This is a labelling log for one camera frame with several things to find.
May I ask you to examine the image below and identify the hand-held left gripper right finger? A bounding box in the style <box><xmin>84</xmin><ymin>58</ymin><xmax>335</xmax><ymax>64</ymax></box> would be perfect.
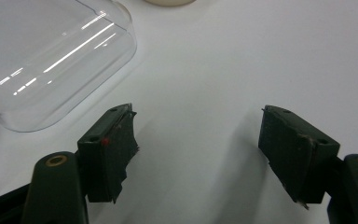
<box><xmin>257</xmin><ymin>105</ymin><xmax>358</xmax><ymax>224</ymax></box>

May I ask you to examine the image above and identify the clear plastic container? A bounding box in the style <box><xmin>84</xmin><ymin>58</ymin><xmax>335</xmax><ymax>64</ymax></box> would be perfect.
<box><xmin>0</xmin><ymin>0</ymin><xmax>138</xmax><ymax>133</ymax></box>

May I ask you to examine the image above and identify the cream round object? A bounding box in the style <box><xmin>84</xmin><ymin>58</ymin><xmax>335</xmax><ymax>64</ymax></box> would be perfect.
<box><xmin>144</xmin><ymin>0</ymin><xmax>198</xmax><ymax>7</ymax></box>

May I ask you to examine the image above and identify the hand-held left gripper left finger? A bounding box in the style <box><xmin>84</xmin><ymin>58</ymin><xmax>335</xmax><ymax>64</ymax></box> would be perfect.
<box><xmin>21</xmin><ymin>103</ymin><xmax>140</xmax><ymax>224</ymax></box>

